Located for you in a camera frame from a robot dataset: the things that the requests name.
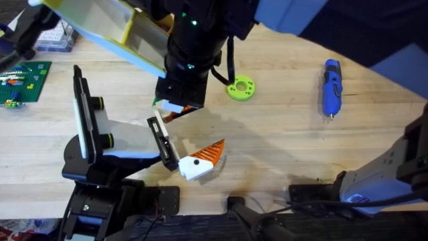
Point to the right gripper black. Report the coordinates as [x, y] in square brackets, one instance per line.
[194, 50]

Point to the clear plastic parts box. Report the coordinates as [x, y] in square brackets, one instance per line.
[57, 37]

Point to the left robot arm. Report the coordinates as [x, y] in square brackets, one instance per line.
[100, 207]

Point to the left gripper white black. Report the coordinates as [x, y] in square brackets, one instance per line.
[128, 142]

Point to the green disc with holes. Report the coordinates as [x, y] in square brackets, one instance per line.
[240, 87]

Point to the blue electric screwdriver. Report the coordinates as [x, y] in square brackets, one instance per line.
[332, 88]

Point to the wrist upright flat plate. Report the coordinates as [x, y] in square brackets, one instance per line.
[85, 110]
[100, 26]

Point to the left wrist upright flat plate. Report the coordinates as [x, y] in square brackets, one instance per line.
[85, 110]

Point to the green board with toy blocks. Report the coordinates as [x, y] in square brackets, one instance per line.
[23, 83]

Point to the black stand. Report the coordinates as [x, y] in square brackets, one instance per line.
[28, 30]

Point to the black camera post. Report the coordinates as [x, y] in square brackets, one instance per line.
[257, 221]

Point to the right wrist upright flat plate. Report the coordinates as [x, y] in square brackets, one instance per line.
[100, 26]

